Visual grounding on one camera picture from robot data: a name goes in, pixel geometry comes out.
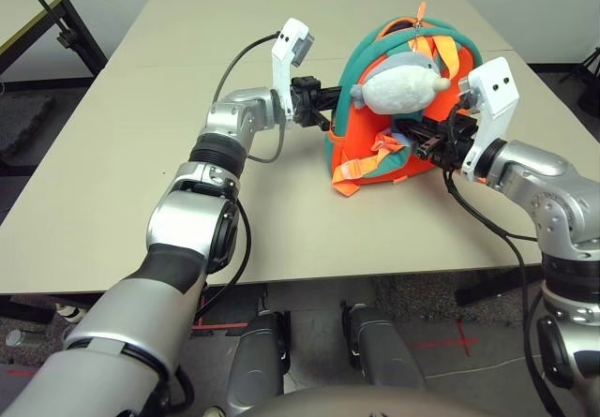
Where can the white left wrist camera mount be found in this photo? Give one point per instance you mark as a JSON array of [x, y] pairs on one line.
[[283, 56]]

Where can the red floor tape mark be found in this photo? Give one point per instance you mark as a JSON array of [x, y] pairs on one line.
[[461, 342], [220, 325]]

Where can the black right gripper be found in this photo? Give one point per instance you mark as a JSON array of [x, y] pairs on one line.
[[457, 143]]

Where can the grey white plush fish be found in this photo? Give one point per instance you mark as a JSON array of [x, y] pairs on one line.
[[398, 89]]

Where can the dark green bottle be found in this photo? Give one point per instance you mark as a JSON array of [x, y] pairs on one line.
[[28, 337]]

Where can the grey robot torso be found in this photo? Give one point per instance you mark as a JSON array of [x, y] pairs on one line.
[[375, 405]]

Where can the grey robot right leg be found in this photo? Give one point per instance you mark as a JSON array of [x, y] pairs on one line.
[[379, 351]]

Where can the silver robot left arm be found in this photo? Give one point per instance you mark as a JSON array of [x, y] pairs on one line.
[[187, 215]]

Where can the orange and teal backpack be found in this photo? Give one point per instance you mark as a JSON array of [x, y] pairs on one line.
[[356, 154]]

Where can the black tripod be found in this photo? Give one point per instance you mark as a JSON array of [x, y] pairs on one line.
[[591, 61]]

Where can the white shoe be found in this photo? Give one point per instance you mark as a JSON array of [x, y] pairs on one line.
[[70, 313]]

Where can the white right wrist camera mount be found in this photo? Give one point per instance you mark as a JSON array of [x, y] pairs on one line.
[[492, 89]]

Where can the grey robot leg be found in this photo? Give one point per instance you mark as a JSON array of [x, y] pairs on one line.
[[379, 351], [258, 365]]

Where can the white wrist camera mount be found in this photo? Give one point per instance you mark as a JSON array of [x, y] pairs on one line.
[[492, 89], [283, 56]]

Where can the orange zipper pull tab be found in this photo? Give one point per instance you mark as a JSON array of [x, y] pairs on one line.
[[420, 14]]

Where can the black framed side table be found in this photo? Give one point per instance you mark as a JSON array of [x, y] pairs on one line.
[[28, 19]]

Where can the dark foam mat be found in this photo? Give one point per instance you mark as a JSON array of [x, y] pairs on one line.
[[23, 126]]

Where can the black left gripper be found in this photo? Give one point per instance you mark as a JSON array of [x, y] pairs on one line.
[[304, 100]]

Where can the grey robot left leg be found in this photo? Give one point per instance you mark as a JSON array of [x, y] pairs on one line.
[[258, 365]]

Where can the black table foot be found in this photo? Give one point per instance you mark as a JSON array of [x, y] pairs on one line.
[[492, 288], [23, 311]]

